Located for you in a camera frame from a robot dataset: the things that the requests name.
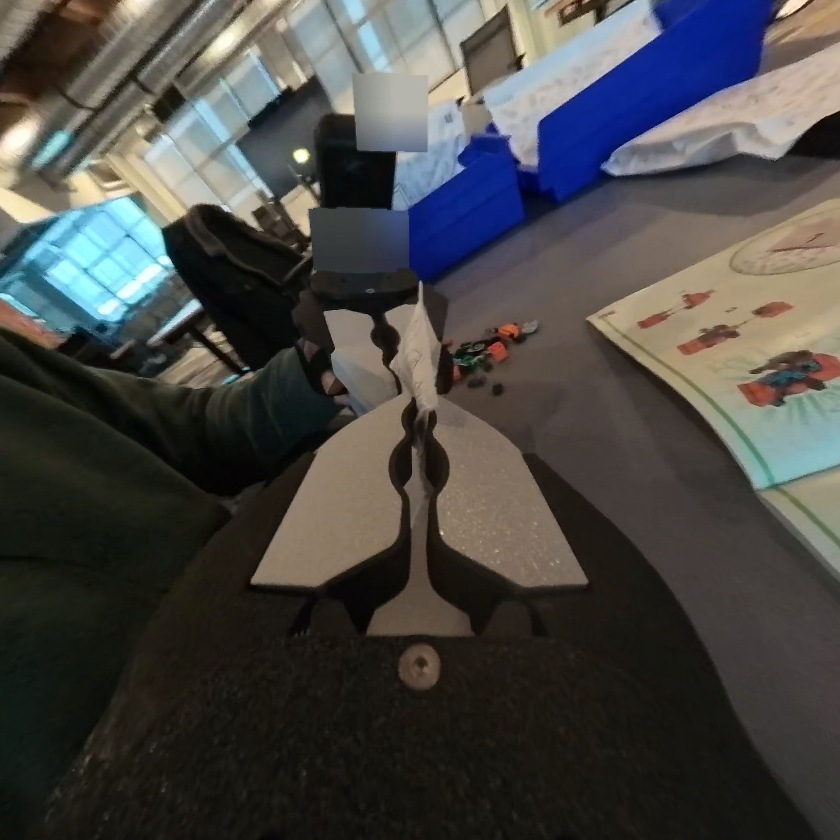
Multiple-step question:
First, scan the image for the person's left hand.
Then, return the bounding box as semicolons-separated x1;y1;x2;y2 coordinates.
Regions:
296;339;353;399

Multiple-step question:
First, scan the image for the white instruction booklet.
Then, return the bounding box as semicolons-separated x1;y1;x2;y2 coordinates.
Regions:
587;197;840;581

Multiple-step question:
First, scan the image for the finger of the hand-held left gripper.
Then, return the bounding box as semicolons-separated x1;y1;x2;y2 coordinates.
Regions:
322;309;401;418

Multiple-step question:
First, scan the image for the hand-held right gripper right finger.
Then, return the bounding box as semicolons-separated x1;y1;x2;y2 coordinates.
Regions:
420;394;589;594

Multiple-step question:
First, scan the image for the person's left forearm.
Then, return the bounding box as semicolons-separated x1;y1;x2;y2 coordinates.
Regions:
0;329;345;500

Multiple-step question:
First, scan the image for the pile of toy bricks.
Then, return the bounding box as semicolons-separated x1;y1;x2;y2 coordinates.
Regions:
440;319;542;395

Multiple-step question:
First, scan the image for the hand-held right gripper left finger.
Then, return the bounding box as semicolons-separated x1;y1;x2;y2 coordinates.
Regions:
250;394;421;594

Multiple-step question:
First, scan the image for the white paper bag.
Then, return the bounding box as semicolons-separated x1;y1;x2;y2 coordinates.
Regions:
604;46;840;178

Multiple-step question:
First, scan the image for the grey office chair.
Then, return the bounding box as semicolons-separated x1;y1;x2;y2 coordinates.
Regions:
460;7;521;93

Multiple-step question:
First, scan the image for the white plastic parts bag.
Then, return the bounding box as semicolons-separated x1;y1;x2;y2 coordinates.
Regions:
390;283;443;526

